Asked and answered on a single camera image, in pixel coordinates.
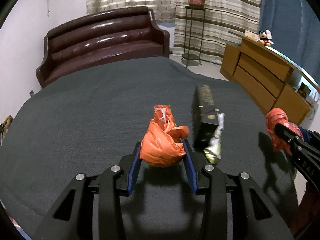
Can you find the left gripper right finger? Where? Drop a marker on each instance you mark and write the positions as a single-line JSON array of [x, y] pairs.
[[253, 214]]

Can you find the dark grey tablecloth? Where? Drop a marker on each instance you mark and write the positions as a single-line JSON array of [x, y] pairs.
[[86, 121]]

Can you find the red plastic bag bundle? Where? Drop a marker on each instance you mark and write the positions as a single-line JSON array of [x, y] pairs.
[[276, 123]]

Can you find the green white tied wrapper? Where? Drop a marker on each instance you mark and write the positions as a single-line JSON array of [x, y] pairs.
[[213, 151]]

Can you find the small cardboard box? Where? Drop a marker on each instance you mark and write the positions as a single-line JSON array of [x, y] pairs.
[[251, 35]]

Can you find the dark brown leather sofa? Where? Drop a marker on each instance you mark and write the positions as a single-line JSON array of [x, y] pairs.
[[101, 38]]

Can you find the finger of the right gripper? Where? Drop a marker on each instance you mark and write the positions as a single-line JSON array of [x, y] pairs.
[[309, 136], [288, 136]]

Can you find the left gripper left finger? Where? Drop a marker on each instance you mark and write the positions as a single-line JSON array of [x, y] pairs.
[[90, 206]]

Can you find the dark brown gold box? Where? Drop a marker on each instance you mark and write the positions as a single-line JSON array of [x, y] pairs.
[[205, 117]]

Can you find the orange plastic bag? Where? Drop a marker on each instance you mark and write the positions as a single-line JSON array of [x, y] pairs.
[[162, 144]]

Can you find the striped beige curtain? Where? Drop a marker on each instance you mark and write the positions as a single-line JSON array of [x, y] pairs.
[[222, 18]]

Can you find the mickey mouse plush toy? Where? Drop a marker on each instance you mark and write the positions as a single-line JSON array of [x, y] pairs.
[[265, 38]]

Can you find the wooden sideboard cabinet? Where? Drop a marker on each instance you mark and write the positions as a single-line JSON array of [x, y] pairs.
[[270, 78]]

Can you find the blue curtain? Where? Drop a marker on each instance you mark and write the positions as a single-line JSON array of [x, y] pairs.
[[295, 31]]

